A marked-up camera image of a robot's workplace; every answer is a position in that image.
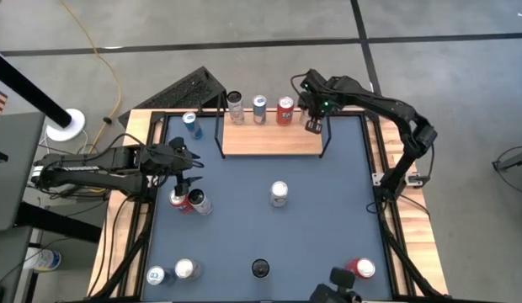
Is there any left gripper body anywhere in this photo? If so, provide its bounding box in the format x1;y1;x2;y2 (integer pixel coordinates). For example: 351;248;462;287
160;136;194;197

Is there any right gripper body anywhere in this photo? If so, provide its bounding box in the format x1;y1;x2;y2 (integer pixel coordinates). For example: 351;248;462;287
306;88;336;120

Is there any red Fanta can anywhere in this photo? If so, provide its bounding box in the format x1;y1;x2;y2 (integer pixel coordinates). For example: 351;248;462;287
347;257;376;281
168;191;195;215
275;96;296;127

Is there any white Celsius can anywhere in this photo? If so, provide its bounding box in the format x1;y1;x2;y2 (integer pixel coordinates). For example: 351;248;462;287
226;90;246;126
187;188;213;216
250;257;271;279

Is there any blue silver Red Bull can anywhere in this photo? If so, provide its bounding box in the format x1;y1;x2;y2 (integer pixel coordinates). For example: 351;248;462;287
146;265;177;286
252;94;269;125
181;110;204;141

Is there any wooden shelf board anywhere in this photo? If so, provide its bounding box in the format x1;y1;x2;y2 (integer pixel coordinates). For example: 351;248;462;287
213;89;341;160

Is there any blue grey table mat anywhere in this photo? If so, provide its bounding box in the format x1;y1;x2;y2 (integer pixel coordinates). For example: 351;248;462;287
141;114;395;302

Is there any white round pole base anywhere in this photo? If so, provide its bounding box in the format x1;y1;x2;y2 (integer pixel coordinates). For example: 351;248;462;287
45;108;86;143

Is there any black desk beam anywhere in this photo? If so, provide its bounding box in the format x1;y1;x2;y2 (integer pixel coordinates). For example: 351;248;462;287
14;200;103;244

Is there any grey desk top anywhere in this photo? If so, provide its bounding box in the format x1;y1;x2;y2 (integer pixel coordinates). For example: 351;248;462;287
0;111;46;232

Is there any white bottle blue label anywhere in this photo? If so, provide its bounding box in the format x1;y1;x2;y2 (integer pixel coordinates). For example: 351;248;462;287
23;247;62;273

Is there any black pole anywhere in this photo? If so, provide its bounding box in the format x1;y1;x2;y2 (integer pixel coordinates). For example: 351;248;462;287
0;48;73;130

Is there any grey metal stand foot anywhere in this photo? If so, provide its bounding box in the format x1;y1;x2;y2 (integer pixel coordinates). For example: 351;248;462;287
492;149;522;173

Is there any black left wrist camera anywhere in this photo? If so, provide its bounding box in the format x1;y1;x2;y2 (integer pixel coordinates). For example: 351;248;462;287
139;143;162;164

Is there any yellow cable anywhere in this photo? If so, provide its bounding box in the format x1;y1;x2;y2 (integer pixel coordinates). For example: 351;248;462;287
58;0;122;155

